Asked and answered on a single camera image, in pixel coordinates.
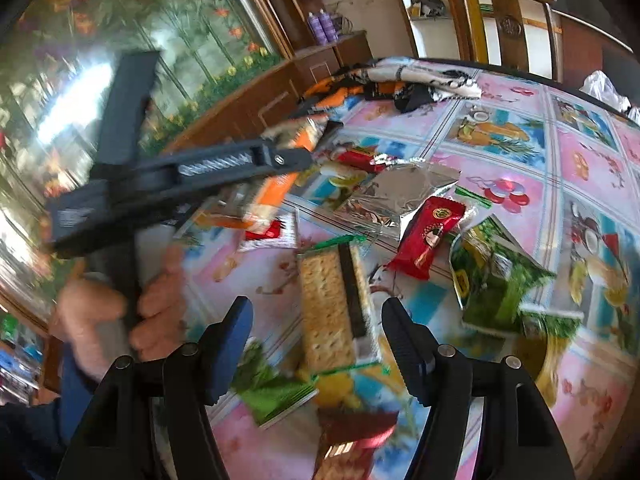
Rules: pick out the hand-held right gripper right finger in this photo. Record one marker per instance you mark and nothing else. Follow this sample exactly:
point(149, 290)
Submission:
point(402, 350)

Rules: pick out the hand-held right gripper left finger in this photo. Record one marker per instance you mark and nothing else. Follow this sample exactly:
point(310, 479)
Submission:
point(232, 350)

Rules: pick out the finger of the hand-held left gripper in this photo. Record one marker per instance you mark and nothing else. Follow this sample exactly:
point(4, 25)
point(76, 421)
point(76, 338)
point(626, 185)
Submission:
point(280, 159)

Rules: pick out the orange white snack packet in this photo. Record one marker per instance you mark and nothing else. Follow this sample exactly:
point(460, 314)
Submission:
point(272, 195)

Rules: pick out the red and white snack packet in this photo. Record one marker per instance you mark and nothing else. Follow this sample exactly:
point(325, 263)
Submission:
point(272, 236)

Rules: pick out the long red snack packet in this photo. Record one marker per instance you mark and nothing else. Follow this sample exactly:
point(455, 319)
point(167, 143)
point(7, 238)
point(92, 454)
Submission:
point(360, 157)

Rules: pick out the clear cracker packet green ends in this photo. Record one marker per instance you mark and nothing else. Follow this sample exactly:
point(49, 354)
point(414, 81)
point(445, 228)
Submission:
point(325, 305)

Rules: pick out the red packet with gold emblem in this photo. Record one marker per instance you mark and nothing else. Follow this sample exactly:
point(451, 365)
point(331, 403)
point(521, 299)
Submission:
point(427, 240)

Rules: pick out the green leafy snack packet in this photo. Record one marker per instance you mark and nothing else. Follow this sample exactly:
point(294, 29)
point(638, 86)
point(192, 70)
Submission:
point(495, 280)

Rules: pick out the large silver foil packet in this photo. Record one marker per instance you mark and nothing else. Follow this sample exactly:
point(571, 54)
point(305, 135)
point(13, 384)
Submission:
point(395, 195)

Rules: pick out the person's left forearm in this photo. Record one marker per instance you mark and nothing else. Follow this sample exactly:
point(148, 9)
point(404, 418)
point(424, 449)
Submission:
point(45, 425)

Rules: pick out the person's left hand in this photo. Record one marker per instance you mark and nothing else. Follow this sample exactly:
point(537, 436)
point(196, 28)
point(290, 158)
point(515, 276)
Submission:
point(85, 320)

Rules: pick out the low wooden cabinet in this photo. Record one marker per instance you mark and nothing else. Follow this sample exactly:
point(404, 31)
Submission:
point(240, 105)

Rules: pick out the orange and black cloth pile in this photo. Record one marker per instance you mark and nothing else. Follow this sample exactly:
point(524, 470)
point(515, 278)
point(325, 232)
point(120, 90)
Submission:
point(330, 95)

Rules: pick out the purple bottle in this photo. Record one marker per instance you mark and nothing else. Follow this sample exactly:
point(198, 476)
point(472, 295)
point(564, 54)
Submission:
point(328, 27)
point(315, 27)

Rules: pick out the white black printed cloth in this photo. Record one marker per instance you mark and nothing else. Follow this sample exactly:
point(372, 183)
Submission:
point(430, 77)

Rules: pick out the dark tangled object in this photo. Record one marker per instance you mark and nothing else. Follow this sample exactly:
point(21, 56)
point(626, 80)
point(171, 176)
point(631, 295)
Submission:
point(430, 2)

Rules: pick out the wooden chair with round medallion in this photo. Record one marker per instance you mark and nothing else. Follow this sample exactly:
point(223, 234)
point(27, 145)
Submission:
point(510, 25)

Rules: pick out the white plastic bag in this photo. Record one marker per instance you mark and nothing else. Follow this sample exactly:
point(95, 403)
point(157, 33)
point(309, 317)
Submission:
point(602, 85)

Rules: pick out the floral wall poster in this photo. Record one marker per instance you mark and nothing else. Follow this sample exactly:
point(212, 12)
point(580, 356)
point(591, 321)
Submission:
point(175, 25)

